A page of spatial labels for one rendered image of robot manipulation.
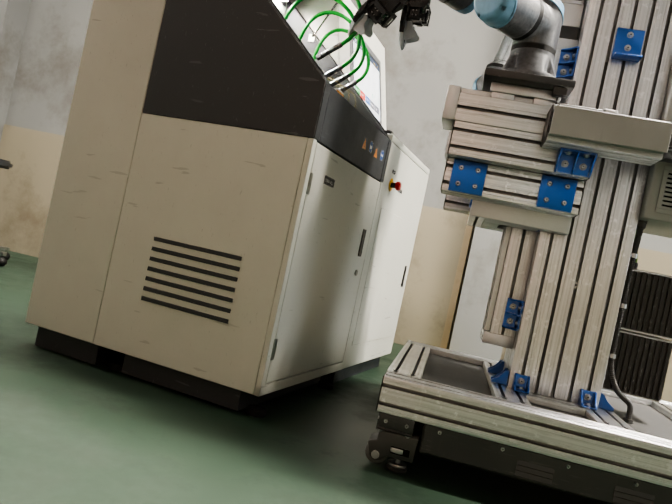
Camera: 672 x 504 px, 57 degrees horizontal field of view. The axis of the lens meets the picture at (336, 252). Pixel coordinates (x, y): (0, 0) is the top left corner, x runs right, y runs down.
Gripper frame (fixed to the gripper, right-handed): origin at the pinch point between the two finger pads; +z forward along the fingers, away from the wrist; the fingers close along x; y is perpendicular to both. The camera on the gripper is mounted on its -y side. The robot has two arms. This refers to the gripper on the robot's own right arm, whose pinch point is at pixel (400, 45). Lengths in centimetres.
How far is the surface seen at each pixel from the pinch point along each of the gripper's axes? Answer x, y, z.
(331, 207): -24, -3, 60
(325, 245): -22, -3, 72
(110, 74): -47, -76, 34
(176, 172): -47, -44, 60
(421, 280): 191, -17, 80
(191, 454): -81, 0, 123
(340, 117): -31.7, -3.0, 34.2
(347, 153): -20.0, -3.0, 42.4
